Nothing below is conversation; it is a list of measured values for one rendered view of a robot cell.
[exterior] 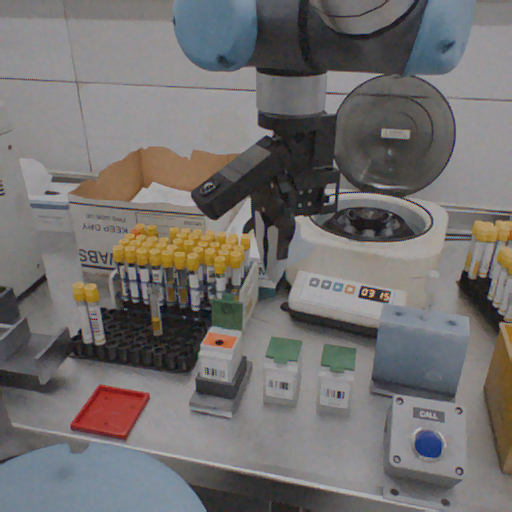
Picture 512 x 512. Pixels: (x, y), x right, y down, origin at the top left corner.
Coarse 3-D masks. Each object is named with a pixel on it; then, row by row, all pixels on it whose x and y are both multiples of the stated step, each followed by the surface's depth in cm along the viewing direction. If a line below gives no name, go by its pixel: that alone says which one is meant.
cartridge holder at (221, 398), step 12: (240, 372) 62; (204, 384) 60; (216, 384) 60; (228, 384) 59; (240, 384) 62; (192, 396) 61; (204, 396) 61; (216, 396) 61; (228, 396) 60; (240, 396) 62; (192, 408) 60; (204, 408) 60; (216, 408) 59; (228, 408) 59
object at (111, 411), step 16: (96, 400) 62; (112, 400) 62; (128, 400) 62; (144, 400) 61; (80, 416) 59; (96, 416) 60; (112, 416) 60; (128, 416) 60; (96, 432) 57; (112, 432) 57; (128, 432) 57
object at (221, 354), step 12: (216, 336) 61; (228, 336) 61; (240, 336) 61; (204, 348) 59; (216, 348) 59; (228, 348) 59; (240, 348) 62; (204, 360) 59; (216, 360) 59; (228, 360) 58; (240, 360) 63; (204, 372) 60; (216, 372) 60; (228, 372) 59
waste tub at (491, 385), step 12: (504, 324) 59; (504, 336) 57; (504, 348) 57; (492, 360) 61; (504, 360) 56; (492, 372) 61; (504, 372) 56; (492, 384) 60; (504, 384) 55; (492, 396) 59; (504, 396) 55; (492, 408) 59; (504, 408) 54; (492, 420) 58; (504, 420) 54; (504, 432) 54; (504, 444) 53; (504, 456) 53; (504, 468) 53
